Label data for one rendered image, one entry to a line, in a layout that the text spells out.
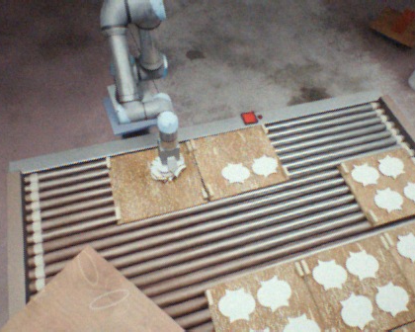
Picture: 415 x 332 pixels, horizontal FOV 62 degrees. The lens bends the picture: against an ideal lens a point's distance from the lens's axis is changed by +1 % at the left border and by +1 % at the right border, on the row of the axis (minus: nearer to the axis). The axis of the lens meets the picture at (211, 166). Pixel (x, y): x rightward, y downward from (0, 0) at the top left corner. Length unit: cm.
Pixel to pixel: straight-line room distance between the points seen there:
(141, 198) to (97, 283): 43
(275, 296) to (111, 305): 63
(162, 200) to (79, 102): 188
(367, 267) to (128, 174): 113
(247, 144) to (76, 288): 101
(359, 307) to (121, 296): 93
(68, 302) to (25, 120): 215
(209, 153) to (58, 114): 182
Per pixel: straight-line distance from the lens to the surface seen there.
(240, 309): 144
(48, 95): 341
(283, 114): 198
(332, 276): 158
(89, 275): 139
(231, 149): 174
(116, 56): 140
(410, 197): 193
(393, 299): 167
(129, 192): 161
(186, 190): 160
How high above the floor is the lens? 235
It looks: 58 degrees down
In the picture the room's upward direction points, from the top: 9 degrees clockwise
